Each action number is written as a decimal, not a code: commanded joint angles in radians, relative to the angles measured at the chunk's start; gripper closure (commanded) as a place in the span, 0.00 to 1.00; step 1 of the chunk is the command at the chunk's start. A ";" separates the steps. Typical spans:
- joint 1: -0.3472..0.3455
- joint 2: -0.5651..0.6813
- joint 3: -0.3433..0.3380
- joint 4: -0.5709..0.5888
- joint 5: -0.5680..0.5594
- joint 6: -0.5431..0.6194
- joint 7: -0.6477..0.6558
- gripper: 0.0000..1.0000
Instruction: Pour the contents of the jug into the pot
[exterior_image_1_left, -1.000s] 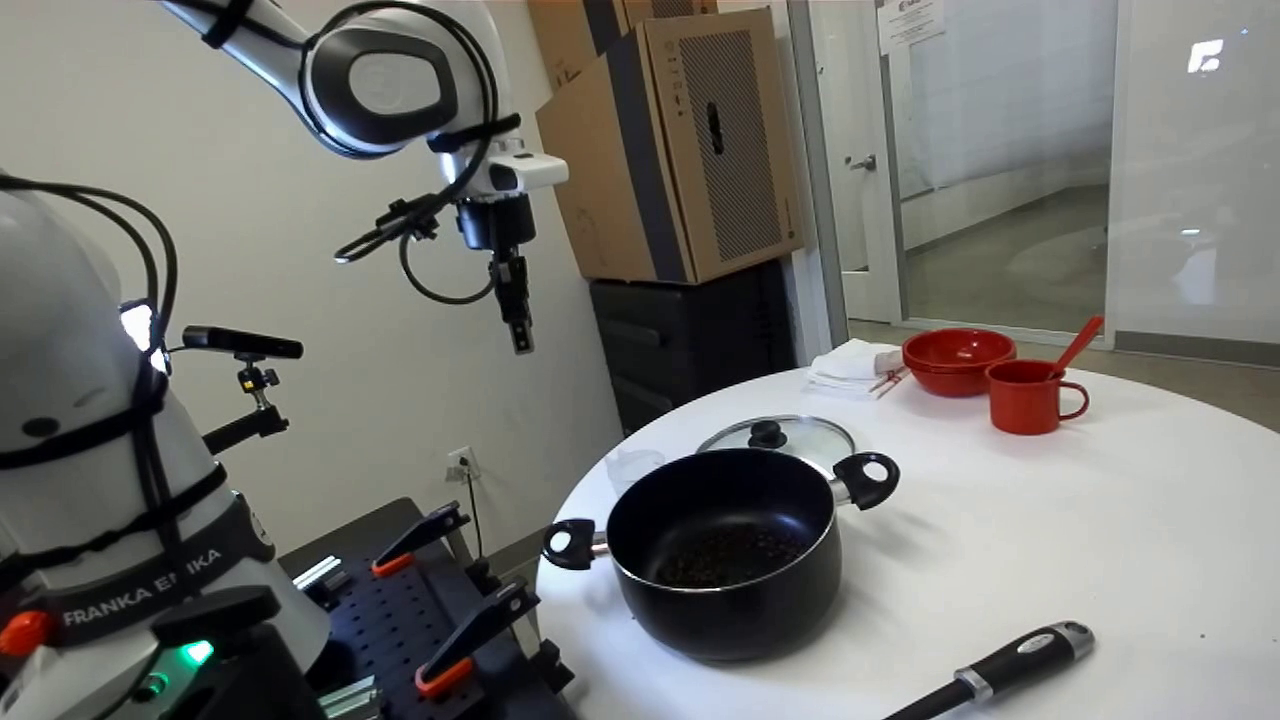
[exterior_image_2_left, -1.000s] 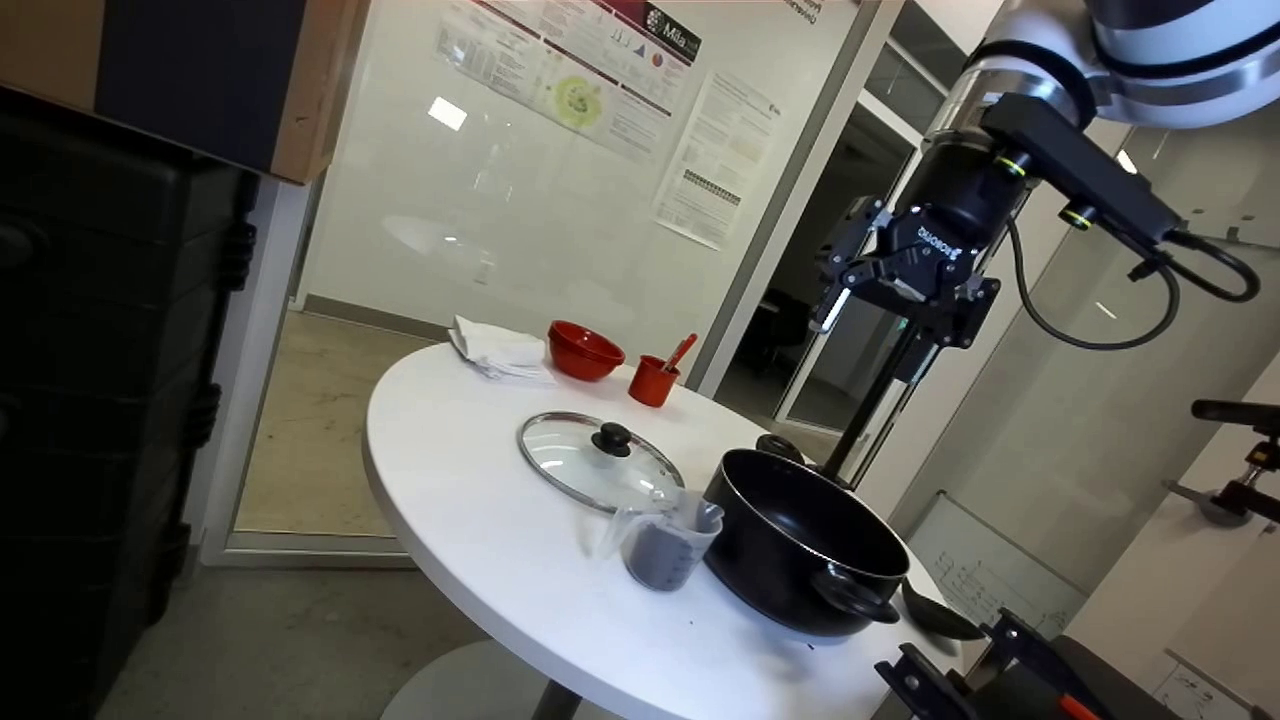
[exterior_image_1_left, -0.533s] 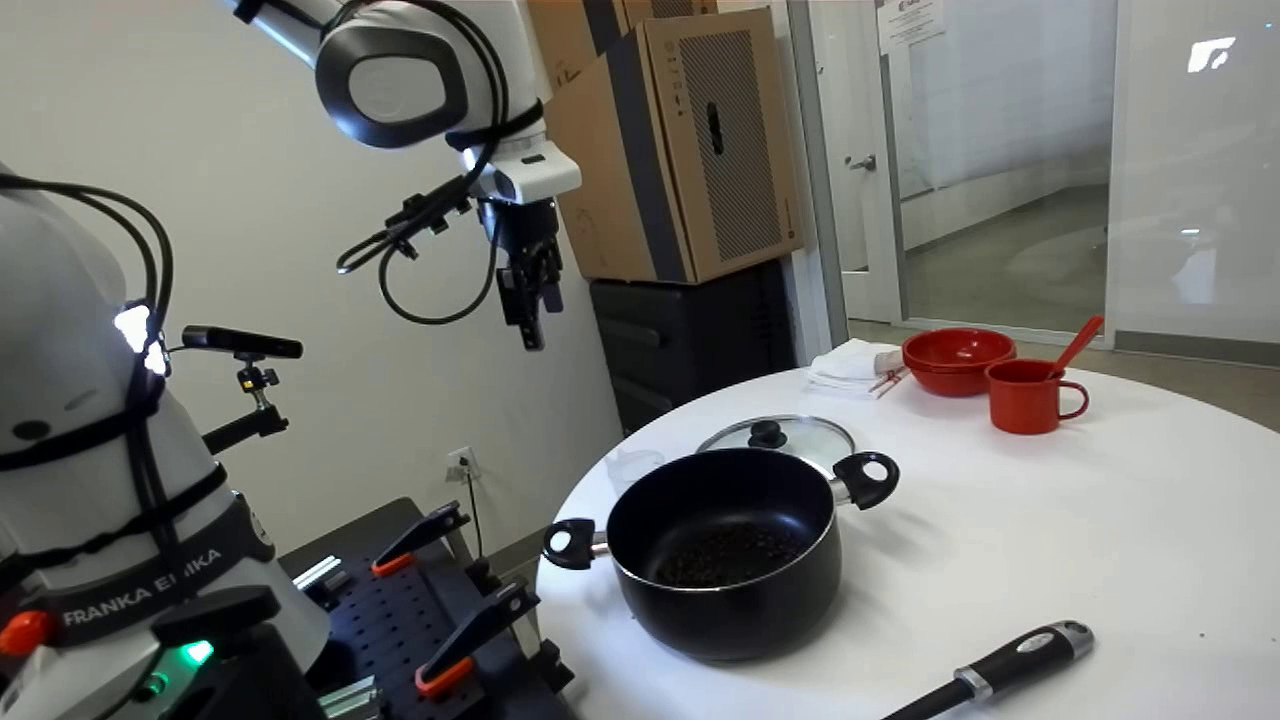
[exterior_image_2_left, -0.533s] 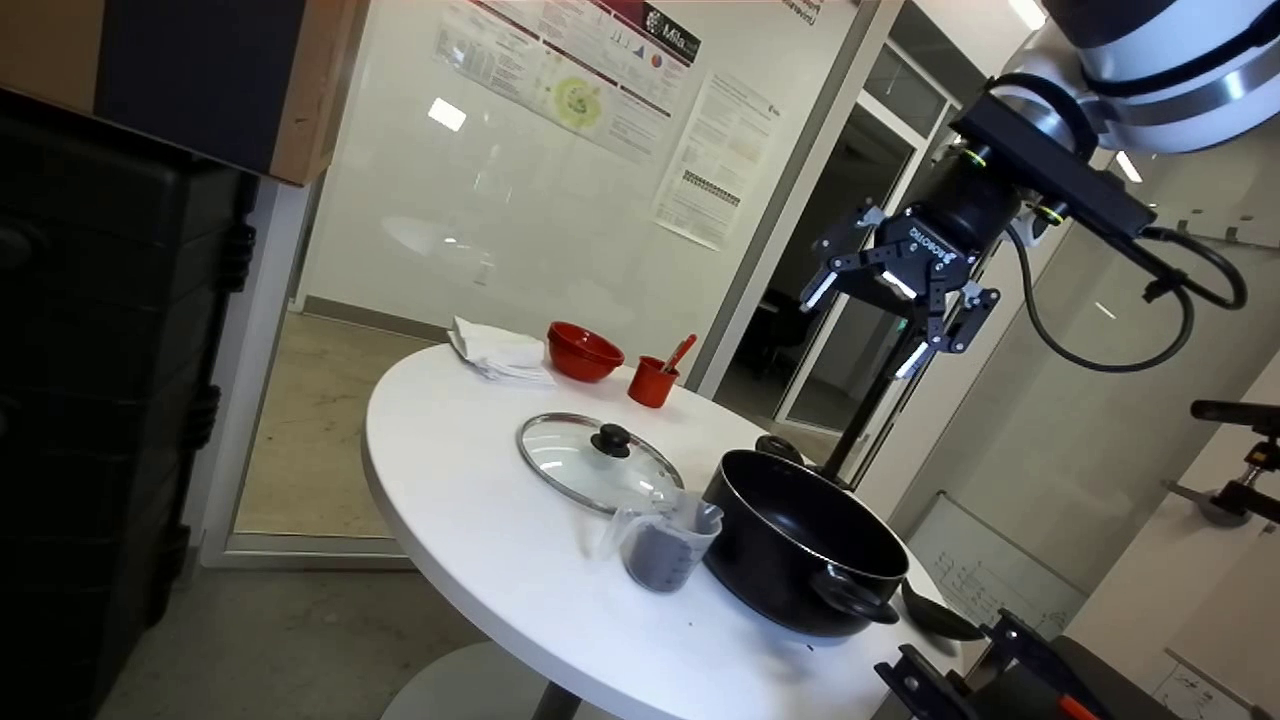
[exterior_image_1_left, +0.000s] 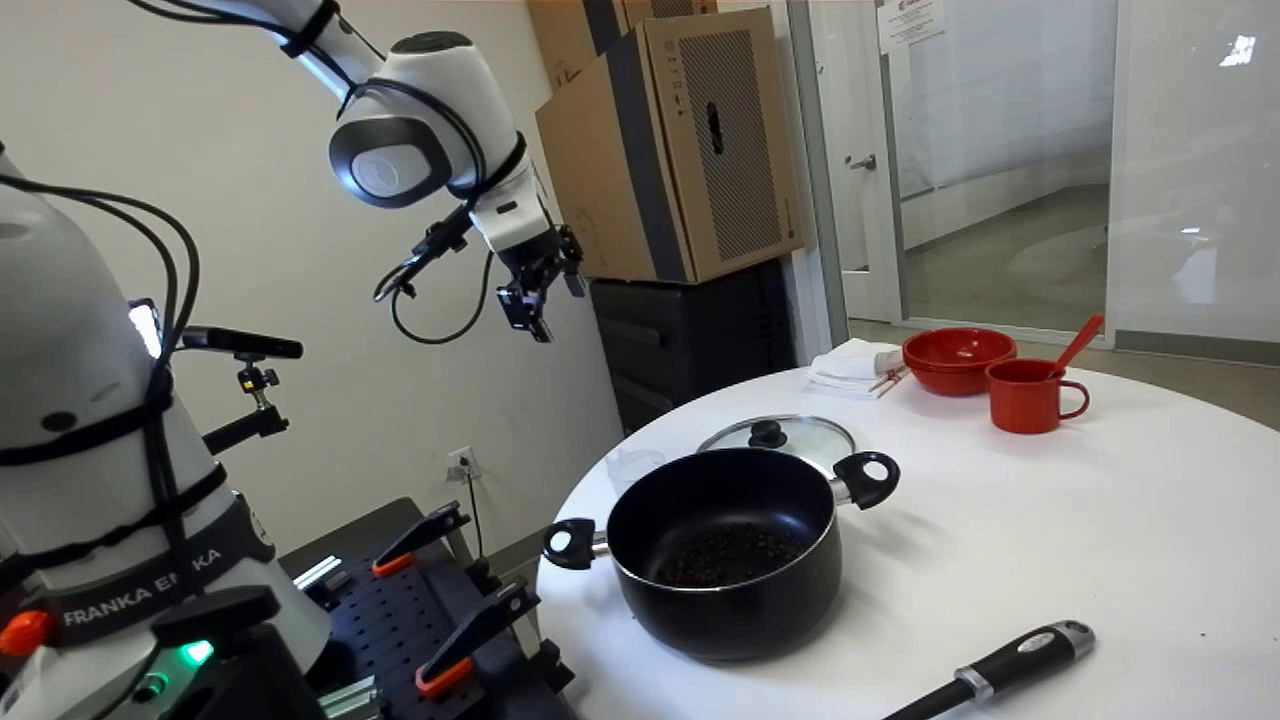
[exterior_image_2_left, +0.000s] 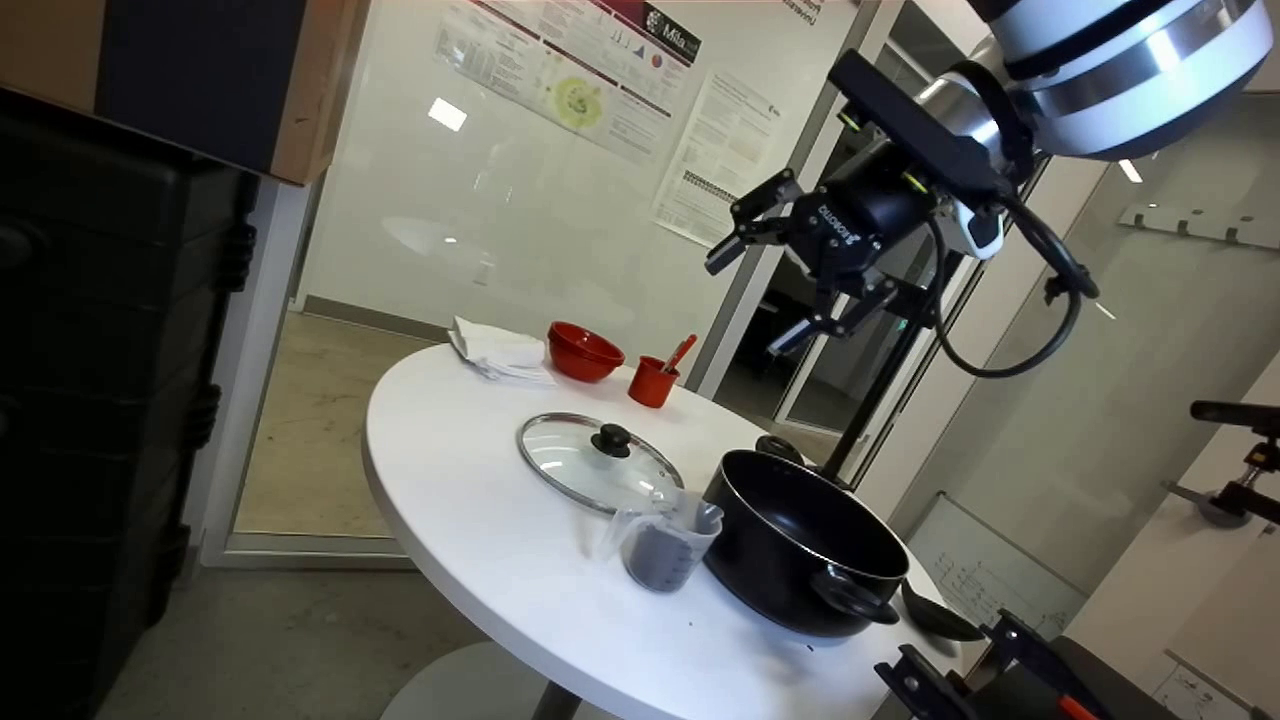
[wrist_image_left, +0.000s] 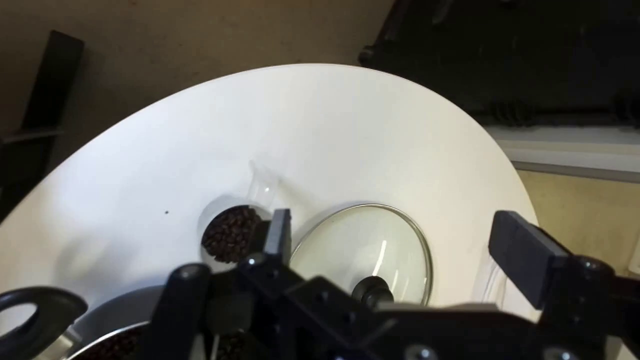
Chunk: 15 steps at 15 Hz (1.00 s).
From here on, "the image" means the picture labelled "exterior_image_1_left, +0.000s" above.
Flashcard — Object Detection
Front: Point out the red bowl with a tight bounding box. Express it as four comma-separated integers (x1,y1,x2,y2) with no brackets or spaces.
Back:
901,325,1018,399

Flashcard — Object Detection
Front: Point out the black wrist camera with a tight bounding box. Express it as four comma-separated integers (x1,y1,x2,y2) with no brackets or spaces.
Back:
373,206,478,302

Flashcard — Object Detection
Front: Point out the black-handled kitchen utensil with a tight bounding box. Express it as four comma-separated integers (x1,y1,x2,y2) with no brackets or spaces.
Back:
881,614,1098,720

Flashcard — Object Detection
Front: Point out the large cardboard box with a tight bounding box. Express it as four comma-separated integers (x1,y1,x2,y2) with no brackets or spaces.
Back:
533,2,812,287

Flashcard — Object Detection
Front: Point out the glass pot lid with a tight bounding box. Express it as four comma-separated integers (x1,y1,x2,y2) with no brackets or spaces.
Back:
696,412,861,469

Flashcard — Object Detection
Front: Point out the black cabinet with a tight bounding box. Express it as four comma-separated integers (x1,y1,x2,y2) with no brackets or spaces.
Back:
587,257,805,435

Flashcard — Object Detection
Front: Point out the white paper notice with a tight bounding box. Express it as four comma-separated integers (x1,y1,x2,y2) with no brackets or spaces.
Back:
877,0,951,53

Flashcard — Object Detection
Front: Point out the small cardboard box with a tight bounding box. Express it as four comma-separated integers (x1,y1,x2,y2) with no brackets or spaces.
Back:
523,0,648,90

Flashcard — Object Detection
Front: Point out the orange plastic handle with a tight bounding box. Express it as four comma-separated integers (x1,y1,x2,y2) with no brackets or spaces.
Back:
0,607,63,663

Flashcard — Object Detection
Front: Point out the black camera stand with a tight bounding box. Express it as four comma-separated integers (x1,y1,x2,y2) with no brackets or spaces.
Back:
195,357,290,458

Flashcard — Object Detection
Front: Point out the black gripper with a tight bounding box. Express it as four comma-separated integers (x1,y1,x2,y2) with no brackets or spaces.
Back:
496,228,587,349

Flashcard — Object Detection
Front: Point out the bright LED light panel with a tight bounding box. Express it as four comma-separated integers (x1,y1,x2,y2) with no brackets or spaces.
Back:
122,295,166,365

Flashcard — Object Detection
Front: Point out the black clamp orange tip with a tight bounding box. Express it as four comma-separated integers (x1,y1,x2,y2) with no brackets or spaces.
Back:
367,499,471,584
412,578,542,704

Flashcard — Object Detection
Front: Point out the white folded cloth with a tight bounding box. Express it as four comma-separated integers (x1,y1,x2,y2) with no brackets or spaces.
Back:
805,337,909,395

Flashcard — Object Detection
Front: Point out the white door with handle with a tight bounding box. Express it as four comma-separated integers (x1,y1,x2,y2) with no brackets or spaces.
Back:
805,0,910,325

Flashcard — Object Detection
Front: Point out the black perforated mounting board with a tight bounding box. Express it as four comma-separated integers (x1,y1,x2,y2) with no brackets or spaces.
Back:
274,494,583,720

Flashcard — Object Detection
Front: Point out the red mug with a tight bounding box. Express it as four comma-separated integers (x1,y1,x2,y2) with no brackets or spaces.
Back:
982,357,1095,440

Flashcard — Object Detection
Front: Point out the black bar camera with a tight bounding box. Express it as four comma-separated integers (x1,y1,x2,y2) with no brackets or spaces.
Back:
176,325,306,366

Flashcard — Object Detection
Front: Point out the red spoon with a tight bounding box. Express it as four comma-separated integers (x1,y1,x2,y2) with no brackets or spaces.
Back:
1050,312,1107,381

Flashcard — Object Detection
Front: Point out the black cooking pot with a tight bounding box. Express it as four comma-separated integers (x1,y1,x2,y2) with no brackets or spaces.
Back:
541,445,905,661

